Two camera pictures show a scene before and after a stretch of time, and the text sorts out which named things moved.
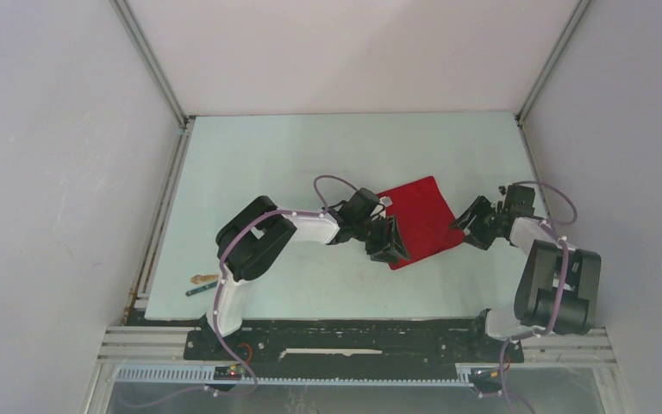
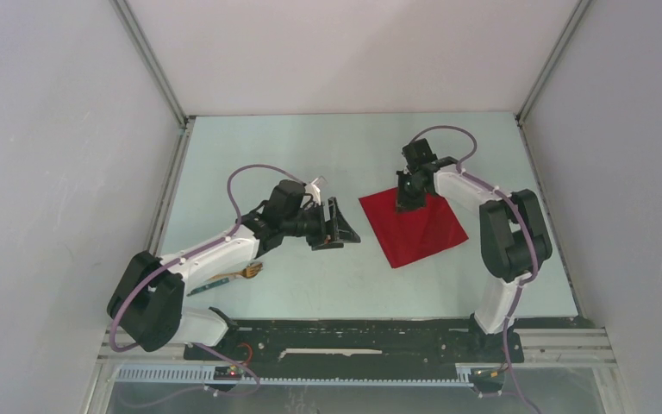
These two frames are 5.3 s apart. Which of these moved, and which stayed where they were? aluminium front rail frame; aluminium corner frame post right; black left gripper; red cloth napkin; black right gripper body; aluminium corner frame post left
Moved: black right gripper body; black left gripper
Stayed: red cloth napkin; aluminium corner frame post right; aluminium corner frame post left; aluminium front rail frame
